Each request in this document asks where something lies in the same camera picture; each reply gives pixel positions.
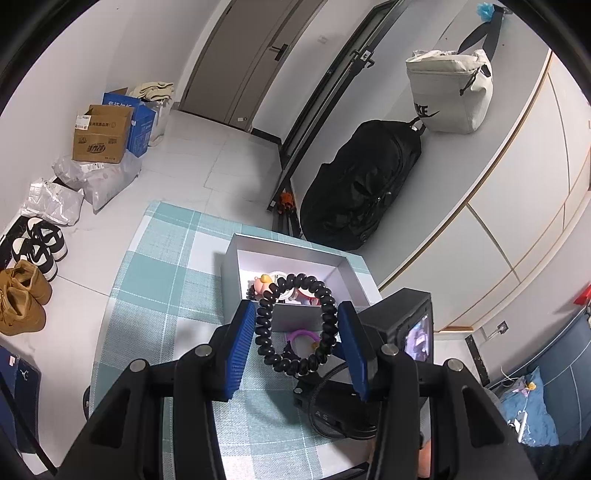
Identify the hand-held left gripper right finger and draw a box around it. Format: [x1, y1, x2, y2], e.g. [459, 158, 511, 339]
[337, 302, 539, 480]

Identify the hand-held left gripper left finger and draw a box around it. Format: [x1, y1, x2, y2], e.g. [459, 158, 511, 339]
[55, 300, 257, 480]

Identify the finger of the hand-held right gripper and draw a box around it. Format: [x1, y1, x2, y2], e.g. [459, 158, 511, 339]
[293, 364, 384, 441]

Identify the black spiral hair tie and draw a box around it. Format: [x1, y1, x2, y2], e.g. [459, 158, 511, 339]
[255, 273, 340, 377]

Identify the purple ring bracelet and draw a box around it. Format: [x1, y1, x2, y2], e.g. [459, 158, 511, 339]
[285, 329, 322, 358]

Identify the pink pig charm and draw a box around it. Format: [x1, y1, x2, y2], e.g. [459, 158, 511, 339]
[247, 274, 278, 303]

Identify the large round pin badge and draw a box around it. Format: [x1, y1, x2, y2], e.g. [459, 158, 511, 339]
[267, 270, 301, 304]

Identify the grey cardboard box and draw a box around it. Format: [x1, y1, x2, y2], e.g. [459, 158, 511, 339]
[221, 233, 383, 335]

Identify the teal checked tablecloth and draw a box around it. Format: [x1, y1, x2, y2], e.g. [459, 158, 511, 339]
[90, 200, 384, 480]

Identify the black backpack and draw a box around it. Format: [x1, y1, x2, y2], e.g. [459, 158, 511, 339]
[300, 117, 423, 252]

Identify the light blue cloth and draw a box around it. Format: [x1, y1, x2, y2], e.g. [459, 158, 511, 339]
[501, 367, 555, 446]

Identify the blue sofa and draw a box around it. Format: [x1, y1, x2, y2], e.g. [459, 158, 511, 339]
[526, 300, 591, 446]

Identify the white wardrobe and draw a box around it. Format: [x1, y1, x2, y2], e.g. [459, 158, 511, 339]
[379, 46, 591, 333]

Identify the grey plastic parcel bag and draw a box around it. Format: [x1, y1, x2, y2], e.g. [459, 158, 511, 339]
[53, 150, 141, 213]

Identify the black and white sneaker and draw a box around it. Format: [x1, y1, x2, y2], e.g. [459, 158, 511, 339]
[25, 217, 69, 263]
[11, 237, 58, 282]

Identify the brown suede boot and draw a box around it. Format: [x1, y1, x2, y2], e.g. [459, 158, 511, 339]
[0, 281, 47, 336]
[0, 259, 52, 305]

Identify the dark blue shoe box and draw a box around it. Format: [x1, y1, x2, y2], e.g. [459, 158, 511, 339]
[0, 346, 42, 453]

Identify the white sling bag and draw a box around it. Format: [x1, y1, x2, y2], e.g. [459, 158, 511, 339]
[405, 9, 506, 134]

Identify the blue cardboard box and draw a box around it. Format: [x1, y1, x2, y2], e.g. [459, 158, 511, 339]
[102, 88, 158, 158]

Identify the crumpled white plastic bag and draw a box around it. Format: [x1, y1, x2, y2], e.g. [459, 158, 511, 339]
[21, 178, 85, 227]

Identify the brown cardboard box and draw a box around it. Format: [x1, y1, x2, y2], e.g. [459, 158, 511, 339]
[72, 104, 134, 164]

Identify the grey room door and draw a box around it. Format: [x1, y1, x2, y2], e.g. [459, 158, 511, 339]
[178, 0, 324, 127]

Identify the black strap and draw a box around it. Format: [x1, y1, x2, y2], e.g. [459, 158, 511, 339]
[0, 378, 56, 476]

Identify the black sliding door frame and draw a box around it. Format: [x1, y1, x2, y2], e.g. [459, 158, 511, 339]
[265, 0, 402, 232]

